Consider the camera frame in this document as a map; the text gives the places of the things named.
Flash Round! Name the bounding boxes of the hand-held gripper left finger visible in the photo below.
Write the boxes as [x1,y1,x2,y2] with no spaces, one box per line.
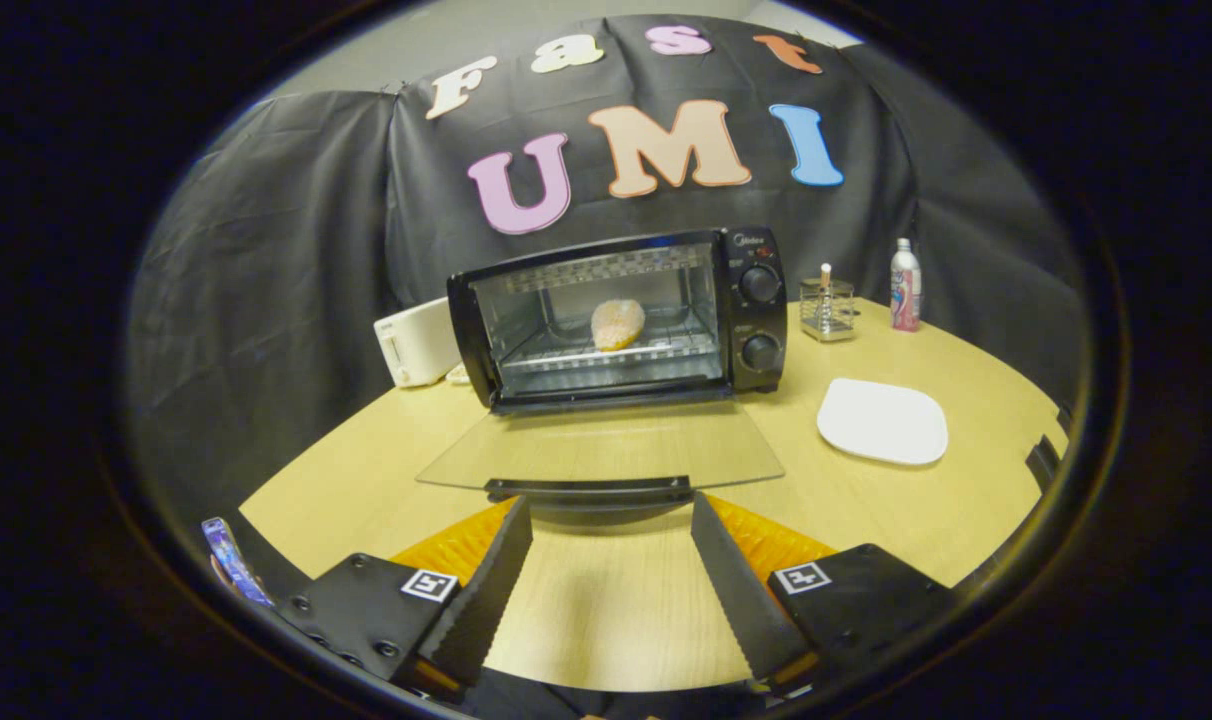
[278,495,535,701]

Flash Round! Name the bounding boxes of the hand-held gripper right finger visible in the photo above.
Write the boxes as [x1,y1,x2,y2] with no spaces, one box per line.
[688,490,959,696]

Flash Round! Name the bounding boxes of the black toaster oven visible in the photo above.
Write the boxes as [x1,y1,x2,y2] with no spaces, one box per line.
[416,228,789,506]

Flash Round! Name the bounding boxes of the pale round bread bun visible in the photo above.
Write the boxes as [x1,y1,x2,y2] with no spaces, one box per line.
[590,298,647,353]

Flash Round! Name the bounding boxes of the white pop-up toaster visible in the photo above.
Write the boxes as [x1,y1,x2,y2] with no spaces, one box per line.
[373,296,464,389]

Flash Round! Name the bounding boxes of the white plate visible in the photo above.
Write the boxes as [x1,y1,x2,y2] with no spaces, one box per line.
[816,377,950,467]

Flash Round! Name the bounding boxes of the colourful printed packet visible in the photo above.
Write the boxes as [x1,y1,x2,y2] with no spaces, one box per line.
[202,517,272,608]

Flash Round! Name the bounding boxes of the glass jar with stick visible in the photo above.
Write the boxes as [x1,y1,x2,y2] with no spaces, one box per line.
[799,263,857,343]

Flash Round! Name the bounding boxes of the black chair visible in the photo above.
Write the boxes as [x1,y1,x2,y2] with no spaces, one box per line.
[1024,405,1077,493]

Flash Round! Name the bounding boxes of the white spray bottle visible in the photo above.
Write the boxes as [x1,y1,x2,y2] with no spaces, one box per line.
[889,237,923,333]

